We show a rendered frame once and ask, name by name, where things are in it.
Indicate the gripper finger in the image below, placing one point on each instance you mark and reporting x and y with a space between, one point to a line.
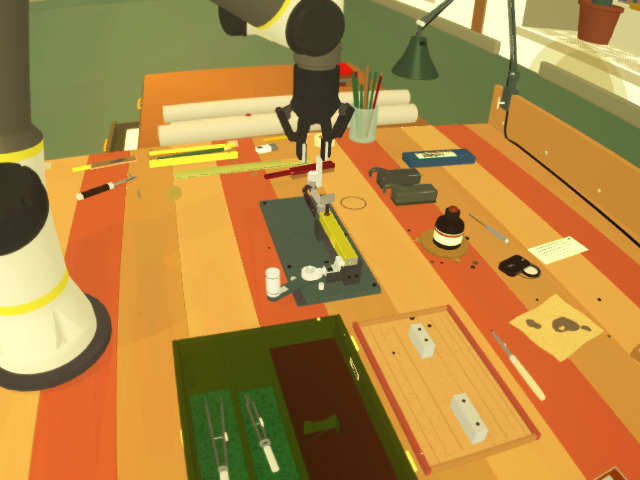
336 129
292 127

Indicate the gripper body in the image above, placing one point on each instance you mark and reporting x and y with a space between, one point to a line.
315 92

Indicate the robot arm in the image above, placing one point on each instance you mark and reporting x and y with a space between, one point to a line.
35 280

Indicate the white nib knob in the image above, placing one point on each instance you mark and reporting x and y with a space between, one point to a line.
314 177

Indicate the white round swivel lock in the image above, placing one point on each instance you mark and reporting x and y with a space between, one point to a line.
312 273

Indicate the grey clamp lever white knob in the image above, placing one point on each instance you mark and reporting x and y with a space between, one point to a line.
274 282

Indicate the white rest block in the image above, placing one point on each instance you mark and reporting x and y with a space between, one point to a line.
468 417
421 340

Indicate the dark green instrument case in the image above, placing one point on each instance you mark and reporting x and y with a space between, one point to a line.
310 395

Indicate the glass pencil jar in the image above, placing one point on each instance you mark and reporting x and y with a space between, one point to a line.
362 125

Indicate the white eraser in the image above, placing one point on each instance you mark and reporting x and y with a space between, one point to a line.
266 148

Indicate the red book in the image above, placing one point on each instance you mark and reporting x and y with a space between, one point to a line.
345 72

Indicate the green pencil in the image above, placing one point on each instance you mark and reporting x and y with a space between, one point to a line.
356 90
372 92

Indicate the red-backed dusting brush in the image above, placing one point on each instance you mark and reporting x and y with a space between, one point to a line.
285 172

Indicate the orange pencil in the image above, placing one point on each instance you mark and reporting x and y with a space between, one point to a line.
367 87

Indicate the red pencil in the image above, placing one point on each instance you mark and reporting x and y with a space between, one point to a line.
377 90

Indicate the cream paper roll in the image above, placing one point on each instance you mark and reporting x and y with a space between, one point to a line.
225 107
220 131

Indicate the dark green drafting weight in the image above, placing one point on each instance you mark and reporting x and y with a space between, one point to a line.
400 177
415 194

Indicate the light green ruler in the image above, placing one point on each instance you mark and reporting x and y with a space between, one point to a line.
225 171

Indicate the green desk lamp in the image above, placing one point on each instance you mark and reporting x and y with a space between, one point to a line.
415 57

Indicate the blue flat box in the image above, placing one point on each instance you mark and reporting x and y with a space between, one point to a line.
439 157

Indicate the round cork coaster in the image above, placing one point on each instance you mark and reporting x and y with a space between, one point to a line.
427 245

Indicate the black ink bottle red cap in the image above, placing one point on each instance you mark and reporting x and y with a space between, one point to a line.
448 232

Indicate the white printed card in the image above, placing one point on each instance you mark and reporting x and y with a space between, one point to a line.
557 250

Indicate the terracotta plant pot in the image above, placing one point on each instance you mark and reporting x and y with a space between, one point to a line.
599 22

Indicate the wooden tray red rim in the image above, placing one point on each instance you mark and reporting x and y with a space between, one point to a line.
440 400

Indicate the stained tan blotting paper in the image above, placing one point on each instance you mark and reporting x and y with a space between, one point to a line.
555 325

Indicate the long steel divider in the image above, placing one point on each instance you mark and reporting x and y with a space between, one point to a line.
216 435

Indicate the dark green base plate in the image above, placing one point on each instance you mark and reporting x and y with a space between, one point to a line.
285 225

